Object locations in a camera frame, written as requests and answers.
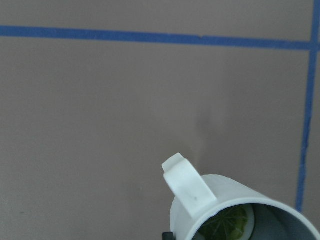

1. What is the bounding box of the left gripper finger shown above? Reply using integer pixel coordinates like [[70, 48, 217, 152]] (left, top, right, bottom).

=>
[[161, 232, 174, 240]]

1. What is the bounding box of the white mug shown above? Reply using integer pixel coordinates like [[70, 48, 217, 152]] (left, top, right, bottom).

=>
[[162, 153, 320, 240]]

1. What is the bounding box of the lemon slice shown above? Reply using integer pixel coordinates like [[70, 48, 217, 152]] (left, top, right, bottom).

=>
[[193, 204, 255, 240]]

